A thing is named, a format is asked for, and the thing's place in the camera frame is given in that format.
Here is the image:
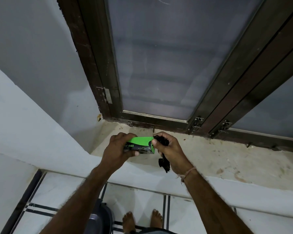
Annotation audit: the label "person's left forearm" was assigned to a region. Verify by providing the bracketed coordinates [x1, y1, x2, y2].
[39, 166, 117, 234]

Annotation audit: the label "person's dark shorts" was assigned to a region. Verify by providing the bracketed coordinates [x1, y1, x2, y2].
[136, 228, 177, 234]

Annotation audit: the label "metal window latch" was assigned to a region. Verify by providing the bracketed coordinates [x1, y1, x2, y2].
[188, 116, 204, 131]
[218, 120, 233, 133]

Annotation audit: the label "person's left foot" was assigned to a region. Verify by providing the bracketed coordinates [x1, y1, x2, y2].
[122, 211, 137, 233]

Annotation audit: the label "person's right hand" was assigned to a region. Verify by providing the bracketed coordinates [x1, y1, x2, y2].
[151, 131, 194, 176]

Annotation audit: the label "large frosted glass pane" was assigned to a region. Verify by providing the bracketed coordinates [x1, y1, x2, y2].
[107, 0, 266, 120]

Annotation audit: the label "person's foot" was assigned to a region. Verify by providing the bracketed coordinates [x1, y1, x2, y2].
[150, 209, 163, 228]
[122, 211, 137, 233]

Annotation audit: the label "person's right forearm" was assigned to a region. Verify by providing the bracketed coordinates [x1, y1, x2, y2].
[179, 169, 254, 234]

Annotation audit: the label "black garbage bag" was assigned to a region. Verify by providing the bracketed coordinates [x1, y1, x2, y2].
[153, 135, 171, 173]

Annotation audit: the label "person's left hand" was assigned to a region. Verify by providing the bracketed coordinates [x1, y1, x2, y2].
[98, 132, 140, 174]

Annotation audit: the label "green garbage bag box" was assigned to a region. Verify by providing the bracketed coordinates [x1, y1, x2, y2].
[123, 137, 156, 155]

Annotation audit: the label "dark wooden window frame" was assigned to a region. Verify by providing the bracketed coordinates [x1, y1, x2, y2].
[57, 0, 293, 154]

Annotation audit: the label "small frosted glass pane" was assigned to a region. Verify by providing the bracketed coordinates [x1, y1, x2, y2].
[231, 68, 293, 140]

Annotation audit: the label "metal window hinge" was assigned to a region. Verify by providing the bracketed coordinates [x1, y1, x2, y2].
[103, 87, 113, 104]

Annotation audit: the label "thread wrist band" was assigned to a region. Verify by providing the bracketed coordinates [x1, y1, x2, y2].
[177, 167, 198, 182]

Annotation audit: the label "person's right foot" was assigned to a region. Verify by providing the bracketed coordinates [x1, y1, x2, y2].
[150, 209, 163, 228]

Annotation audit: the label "grey dustbin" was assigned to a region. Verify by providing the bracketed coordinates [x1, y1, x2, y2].
[87, 199, 113, 234]

